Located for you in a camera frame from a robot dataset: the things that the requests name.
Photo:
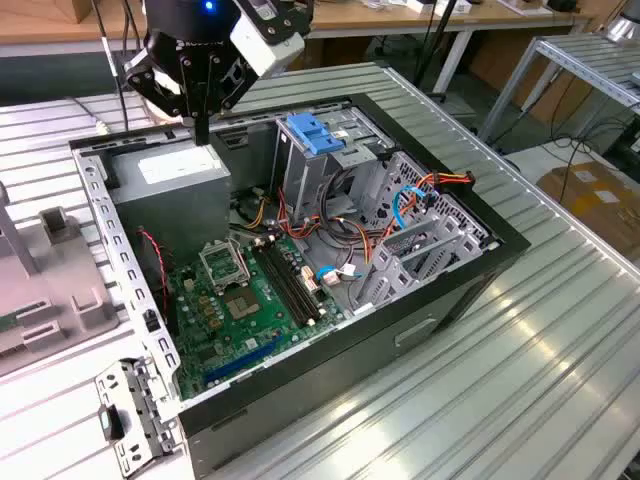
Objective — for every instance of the grey expansion card bracket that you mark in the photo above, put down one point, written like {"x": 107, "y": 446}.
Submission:
{"x": 145, "y": 415}

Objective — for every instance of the blue expansion slot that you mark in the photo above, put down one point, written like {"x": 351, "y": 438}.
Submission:
{"x": 240, "y": 362}

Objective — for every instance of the metal slat side table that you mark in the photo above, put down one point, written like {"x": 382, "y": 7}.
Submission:
{"x": 575, "y": 55}

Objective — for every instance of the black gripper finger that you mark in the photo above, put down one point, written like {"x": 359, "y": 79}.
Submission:
{"x": 235, "y": 82}
{"x": 142, "y": 75}

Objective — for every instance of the grey optical drive cage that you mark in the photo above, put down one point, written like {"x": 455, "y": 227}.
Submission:
{"x": 310, "y": 185}

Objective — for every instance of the blue plastic drive latch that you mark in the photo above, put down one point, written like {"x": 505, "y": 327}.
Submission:
{"x": 315, "y": 135}

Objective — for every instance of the brown wooden box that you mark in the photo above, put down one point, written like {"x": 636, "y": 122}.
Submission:
{"x": 86, "y": 10}

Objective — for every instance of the black RAM slot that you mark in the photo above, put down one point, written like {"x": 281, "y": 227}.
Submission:
{"x": 280, "y": 285}
{"x": 291, "y": 285}
{"x": 296, "y": 285}
{"x": 285, "y": 285}

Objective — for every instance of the green motherboard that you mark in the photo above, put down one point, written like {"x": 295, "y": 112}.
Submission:
{"x": 260, "y": 320}

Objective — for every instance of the cream power connector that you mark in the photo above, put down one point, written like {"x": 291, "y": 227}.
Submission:
{"x": 189, "y": 285}

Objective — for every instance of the black chipset chip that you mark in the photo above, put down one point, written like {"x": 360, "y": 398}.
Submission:
{"x": 207, "y": 355}

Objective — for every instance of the black tripod stand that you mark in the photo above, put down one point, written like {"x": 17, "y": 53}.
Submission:
{"x": 435, "y": 45}

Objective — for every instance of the small white box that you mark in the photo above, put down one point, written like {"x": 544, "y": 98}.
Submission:
{"x": 422, "y": 6}

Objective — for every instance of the grey power supply unit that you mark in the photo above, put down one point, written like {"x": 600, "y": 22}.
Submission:
{"x": 170, "y": 200}

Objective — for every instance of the black case fan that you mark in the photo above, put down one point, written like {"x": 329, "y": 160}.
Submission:
{"x": 150, "y": 290}

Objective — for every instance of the green RAM stick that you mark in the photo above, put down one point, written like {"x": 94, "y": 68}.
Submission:
{"x": 9, "y": 324}

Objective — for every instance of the brown cardboard box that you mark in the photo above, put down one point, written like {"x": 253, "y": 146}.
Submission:
{"x": 590, "y": 200}

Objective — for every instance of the wooden desk white frame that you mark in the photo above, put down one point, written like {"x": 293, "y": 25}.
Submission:
{"x": 500, "y": 17}

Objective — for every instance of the black open PC case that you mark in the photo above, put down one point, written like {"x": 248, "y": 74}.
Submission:
{"x": 350, "y": 390}

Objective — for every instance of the grey parts rack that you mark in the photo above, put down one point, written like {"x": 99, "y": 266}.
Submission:
{"x": 60, "y": 280}

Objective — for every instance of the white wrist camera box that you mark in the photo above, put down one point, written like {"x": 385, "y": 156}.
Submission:
{"x": 265, "y": 47}

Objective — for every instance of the grey disk bay cage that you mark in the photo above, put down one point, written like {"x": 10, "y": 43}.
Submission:
{"x": 390, "y": 290}

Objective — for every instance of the black latch with teal tab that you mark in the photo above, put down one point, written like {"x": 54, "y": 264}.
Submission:
{"x": 111, "y": 424}

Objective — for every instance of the small black clip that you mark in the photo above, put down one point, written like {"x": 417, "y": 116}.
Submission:
{"x": 151, "y": 321}

